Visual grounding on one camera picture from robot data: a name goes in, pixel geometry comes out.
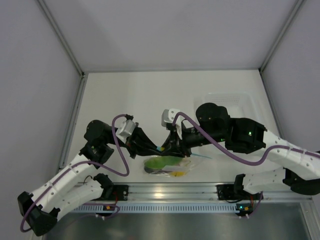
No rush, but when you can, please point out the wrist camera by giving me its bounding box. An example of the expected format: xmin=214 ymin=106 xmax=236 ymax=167
xmin=161 ymin=108 xmax=183 ymax=140
xmin=115 ymin=114 xmax=139 ymax=144

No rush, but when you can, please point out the green fake lettuce leaf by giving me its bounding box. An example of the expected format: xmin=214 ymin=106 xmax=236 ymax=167
xmin=144 ymin=156 xmax=183 ymax=170

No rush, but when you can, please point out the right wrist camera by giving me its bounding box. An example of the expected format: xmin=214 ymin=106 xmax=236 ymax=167
xmin=161 ymin=108 xmax=183 ymax=140

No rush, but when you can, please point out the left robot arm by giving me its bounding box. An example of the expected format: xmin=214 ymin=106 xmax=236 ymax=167
xmin=17 ymin=114 xmax=165 ymax=237

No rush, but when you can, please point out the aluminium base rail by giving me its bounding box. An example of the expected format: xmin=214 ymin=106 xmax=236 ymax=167
xmin=43 ymin=181 xmax=312 ymax=202

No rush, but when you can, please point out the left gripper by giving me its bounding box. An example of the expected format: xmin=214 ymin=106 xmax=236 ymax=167
xmin=105 ymin=122 xmax=162 ymax=159

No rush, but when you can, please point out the clear zip top bag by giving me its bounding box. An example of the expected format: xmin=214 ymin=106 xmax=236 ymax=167
xmin=140 ymin=150 xmax=213 ymax=177

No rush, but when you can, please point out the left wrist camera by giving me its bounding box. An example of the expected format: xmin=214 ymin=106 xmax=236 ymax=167
xmin=115 ymin=114 xmax=139 ymax=144

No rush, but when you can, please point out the purple fake eggplant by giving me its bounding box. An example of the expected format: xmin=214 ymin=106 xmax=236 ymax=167
xmin=144 ymin=167 xmax=167 ymax=175

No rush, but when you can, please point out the clear plastic basket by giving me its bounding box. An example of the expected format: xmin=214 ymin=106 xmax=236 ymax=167
xmin=193 ymin=92 xmax=262 ymax=122

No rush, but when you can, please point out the white slotted cable duct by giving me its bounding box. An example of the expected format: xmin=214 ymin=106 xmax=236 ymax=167
xmin=82 ymin=201 xmax=253 ymax=214

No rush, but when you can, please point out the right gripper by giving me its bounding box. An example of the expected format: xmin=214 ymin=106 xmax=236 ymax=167
xmin=161 ymin=123 xmax=226 ymax=158

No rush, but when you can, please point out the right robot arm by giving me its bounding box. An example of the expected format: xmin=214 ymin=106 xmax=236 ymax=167
xmin=161 ymin=102 xmax=320 ymax=199

